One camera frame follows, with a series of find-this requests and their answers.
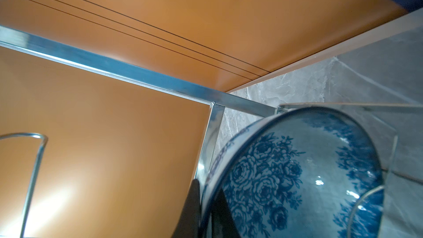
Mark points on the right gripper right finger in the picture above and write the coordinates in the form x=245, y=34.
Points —
x=223, y=225

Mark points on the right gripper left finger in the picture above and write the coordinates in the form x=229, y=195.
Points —
x=188, y=223

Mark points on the blue floral white bowl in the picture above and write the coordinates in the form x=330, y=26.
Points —
x=307, y=173

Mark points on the stainless steel dish rack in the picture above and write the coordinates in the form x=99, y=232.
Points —
x=207, y=149

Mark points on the left aluminium corner post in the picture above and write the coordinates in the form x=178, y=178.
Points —
x=105, y=66

